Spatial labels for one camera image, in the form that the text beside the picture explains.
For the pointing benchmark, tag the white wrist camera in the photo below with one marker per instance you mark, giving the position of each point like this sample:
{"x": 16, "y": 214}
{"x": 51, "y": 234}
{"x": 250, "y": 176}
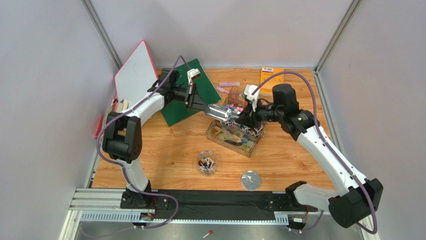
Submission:
{"x": 193, "y": 74}
{"x": 251, "y": 95}

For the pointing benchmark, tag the orange yellow book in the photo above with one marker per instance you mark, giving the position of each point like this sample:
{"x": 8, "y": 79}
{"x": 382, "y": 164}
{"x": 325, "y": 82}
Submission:
{"x": 265, "y": 73}

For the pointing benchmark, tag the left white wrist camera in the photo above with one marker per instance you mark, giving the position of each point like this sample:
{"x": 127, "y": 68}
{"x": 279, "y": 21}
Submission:
{"x": 193, "y": 74}

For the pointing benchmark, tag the white board pink frame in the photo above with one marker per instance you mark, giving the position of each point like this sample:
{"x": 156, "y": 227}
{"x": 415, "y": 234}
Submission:
{"x": 136, "y": 75}

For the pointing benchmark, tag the green cutting mat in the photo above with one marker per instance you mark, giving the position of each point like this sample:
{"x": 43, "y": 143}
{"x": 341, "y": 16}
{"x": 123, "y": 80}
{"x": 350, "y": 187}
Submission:
{"x": 204, "y": 91}

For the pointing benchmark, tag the silver round jar lid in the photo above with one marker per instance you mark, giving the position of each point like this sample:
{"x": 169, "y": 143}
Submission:
{"x": 250, "y": 180}

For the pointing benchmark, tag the black base mat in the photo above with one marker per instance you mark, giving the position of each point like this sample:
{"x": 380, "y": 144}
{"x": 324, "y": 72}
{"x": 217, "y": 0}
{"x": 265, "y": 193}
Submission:
{"x": 214, "y": 204}

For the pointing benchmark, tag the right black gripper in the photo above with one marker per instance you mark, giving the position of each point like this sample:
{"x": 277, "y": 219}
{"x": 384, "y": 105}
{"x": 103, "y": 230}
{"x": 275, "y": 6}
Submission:
{"x": 253, "y": 112}

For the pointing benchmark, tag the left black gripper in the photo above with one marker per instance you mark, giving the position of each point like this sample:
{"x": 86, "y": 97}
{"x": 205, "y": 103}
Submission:
{"x": 193, "y": 99}

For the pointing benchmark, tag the stack of books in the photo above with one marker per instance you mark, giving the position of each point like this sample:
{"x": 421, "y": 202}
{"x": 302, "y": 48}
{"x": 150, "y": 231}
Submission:
{"x": 115, "y": 109}

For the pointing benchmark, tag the aluminium front rail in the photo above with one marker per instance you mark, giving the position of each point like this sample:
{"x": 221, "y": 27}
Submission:
{"x": 103, "y": 205}

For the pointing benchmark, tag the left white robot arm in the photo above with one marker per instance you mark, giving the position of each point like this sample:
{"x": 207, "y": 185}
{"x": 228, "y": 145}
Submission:
{"x": 122, "y": 134}

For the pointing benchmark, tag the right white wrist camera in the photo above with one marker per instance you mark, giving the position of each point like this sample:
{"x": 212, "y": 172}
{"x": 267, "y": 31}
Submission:
{"x": 251, "y": 95}

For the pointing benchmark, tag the silver metal scoop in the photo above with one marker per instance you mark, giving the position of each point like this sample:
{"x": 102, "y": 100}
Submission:
{"x": 220, "y": 113}

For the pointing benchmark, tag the pink highlighter pen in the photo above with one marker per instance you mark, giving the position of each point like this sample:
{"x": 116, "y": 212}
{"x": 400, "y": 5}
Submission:
{"x": 229, "y": 84}

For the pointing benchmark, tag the clear plastic jar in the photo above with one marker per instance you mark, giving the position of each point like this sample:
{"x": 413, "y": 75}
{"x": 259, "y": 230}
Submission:
{"x": 207, "y": 162}

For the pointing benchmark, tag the red lollipop on floor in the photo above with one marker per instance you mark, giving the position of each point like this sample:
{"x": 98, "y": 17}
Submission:
{"x": 210, "y": 232}

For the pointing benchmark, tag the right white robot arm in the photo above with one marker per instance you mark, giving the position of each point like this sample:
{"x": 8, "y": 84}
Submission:
{"x": 354, "y": 197}

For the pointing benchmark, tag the clear compartment candy box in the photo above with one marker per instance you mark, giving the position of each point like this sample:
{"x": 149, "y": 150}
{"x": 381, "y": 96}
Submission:
{"x": 232, "y": 135}

